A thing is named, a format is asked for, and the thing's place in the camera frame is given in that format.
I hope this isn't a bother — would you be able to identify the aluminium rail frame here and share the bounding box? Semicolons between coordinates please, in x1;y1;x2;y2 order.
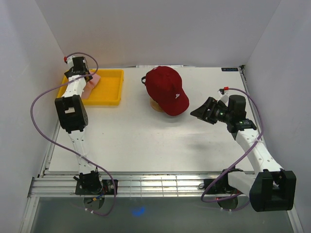
20;66;303;233

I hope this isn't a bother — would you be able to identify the pink cap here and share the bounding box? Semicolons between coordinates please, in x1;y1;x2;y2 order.
81;74;101;100

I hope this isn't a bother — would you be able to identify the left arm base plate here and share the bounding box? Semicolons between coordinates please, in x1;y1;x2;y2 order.
74;179;119;195

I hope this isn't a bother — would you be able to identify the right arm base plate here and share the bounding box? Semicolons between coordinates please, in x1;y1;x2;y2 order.
199;179;241;195

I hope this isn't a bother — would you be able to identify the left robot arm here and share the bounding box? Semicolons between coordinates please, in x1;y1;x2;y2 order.
55;55;103;194

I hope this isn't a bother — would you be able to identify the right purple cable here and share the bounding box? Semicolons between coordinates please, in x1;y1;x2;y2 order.
200;87;264;212

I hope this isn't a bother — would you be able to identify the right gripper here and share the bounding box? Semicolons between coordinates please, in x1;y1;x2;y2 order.
190;97;232;125

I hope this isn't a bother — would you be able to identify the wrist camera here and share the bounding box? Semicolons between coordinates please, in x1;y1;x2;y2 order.
217;87;229;104
64;55;75;69

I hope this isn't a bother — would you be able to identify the red LA cap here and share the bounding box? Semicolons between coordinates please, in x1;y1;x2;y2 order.
144;66;190;117

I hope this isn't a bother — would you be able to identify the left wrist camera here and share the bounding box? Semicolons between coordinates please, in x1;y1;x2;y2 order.
64;55;75;69

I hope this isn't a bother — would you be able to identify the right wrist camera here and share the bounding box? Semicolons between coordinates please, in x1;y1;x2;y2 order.
217;87;229;104

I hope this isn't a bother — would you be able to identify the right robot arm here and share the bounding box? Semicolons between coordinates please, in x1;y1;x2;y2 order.
191;95;296;212

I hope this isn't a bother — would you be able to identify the wooden hat stand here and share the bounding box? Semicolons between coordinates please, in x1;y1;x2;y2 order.
150;98;164;113

